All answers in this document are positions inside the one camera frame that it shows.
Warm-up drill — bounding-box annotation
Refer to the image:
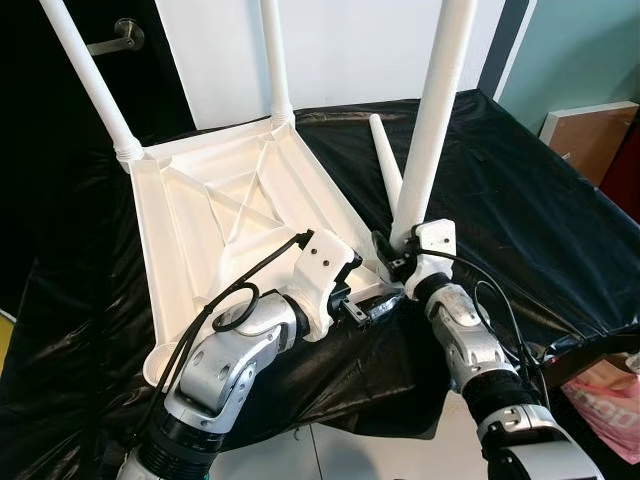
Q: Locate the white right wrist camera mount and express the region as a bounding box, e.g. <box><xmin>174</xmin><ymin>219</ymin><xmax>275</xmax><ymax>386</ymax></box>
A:
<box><xmin>404</xmin><ymin>219</ymin><xmax>459</xmax><ymax>301</ymax></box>

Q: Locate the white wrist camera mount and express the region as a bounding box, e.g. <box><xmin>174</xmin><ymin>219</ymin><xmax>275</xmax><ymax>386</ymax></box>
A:
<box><xmin>404</xmin><ymin>219</ymin><xmax>459</xmax><ymax>301</ymax></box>
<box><xmin>290</xmin><ymin>229</ymin><xmax>362</xmax><ymax>343</ymax></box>

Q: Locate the yellow plastic item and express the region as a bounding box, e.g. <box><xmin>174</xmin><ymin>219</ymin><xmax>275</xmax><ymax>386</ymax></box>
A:
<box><xmin>0</xmin><ymin>310</ymin><xmax>16</xmax><ymax>357</ymax></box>

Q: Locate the white plastic table leg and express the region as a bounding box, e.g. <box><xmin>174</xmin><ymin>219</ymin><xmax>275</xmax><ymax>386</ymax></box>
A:
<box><xmin>40</xmin><ymin>0</ymin><xmax>147</xmax><ymax>168</ymax></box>
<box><xmin>369</xmin><ymin>113</ymin><xmax>405</xmax><ymax>213</ymax></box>
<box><xmin>390</xmin><ymin>0</ymin><xmax>480</xmax><ymax>252</ymax></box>
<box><xmin>260</xmin><ymin>0</ymin><xmax>297</xmax><ymax>128</ymax></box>

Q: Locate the white plastic table top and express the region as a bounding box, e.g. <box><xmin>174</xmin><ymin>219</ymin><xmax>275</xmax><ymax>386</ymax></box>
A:
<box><xmin>125</xmin><ymin>114</ymin><xmax>413</xmax><ymax>387</ymax></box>

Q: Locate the dark red fabric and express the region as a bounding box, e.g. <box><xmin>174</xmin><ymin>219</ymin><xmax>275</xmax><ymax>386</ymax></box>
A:
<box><xmin>598</xmin><ymin>118</ymin><xmax>640</xmax><ymax>223</ymax></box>

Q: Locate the black plastic table cover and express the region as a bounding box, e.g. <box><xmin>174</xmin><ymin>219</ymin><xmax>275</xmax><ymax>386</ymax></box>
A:
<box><xmin>0</xmin><ymin>88</ymin><xmax>640</xmax><ymax>480</ymax></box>

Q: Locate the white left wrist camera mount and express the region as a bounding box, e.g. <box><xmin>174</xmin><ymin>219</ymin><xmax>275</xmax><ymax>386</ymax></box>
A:
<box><xmin>290</xmin><ymin>229</ymin><xmax>362</xmax><ymax>343</ymax></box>

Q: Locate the brown wooden board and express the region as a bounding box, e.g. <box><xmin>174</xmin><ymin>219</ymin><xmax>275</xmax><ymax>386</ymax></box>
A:
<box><xmin>540</xmin><ymin>100</ymin><xmax>640</xmax><ymax>188</ymax></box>

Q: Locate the pink plastic bag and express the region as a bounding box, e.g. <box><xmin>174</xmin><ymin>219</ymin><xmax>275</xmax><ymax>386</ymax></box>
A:
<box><xmin>560</xmin><ymin>350</ymin><xmax>640</xmax><ymax>467</ymax></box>

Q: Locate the silver lever door handle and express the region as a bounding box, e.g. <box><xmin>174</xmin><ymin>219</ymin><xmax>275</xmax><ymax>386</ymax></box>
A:
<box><xmin>87</xmin><ymin>18</ymin><xmax>147</xmax><ymax>57</ymax></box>

